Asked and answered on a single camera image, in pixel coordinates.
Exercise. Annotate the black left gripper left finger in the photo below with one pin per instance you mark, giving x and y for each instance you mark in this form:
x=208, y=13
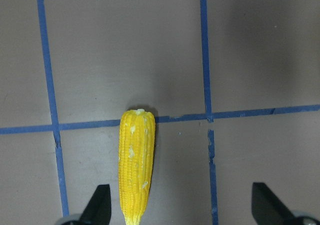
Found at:
x=96, y=212

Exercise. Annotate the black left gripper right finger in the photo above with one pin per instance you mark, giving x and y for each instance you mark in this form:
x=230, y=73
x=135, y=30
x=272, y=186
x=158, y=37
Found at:
x=268, y=209

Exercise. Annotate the yellow corn cob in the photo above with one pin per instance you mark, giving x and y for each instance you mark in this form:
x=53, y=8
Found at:
x=135, y=162

